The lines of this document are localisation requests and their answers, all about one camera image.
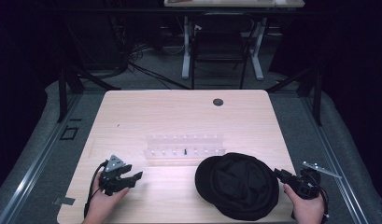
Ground person's left hand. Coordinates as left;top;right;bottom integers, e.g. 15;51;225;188
82;173;131;224

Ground person's right hand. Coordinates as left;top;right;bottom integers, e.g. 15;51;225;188
283;183;325;224

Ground hand-held gripper cable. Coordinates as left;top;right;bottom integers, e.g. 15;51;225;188
83;161;109;218
318;186;331;224

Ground metal floor rail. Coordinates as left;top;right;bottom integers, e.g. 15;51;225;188
0;92;84;224
302;95;369;224

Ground white-legged desk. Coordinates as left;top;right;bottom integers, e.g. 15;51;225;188
163;0;305;82

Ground black chair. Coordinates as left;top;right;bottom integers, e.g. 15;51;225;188
190;12;256;91

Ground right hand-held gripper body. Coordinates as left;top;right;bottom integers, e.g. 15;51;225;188
290;161;343;201

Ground black floor cables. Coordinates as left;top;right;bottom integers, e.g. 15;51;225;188
110;18;191;91

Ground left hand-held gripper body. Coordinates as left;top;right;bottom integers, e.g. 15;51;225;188
99;154;134;197

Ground left hand-held gripper cable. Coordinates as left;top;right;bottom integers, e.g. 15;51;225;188
83;161;109;218

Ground black metal stand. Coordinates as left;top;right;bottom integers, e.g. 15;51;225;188
56;60;121;124
265;65;323;127

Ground black tape square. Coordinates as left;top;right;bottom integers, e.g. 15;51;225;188
59;125;79;141

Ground black hat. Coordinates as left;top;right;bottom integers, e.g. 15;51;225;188
194;151;280;222

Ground grey tape patch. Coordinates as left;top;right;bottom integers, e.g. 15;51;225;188
52;196;77;206

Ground clear acrylic rack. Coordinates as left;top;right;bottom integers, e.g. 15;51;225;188
143;133;227;163

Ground right hand-held gripper cable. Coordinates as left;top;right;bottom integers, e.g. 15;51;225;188
318;186;331;224

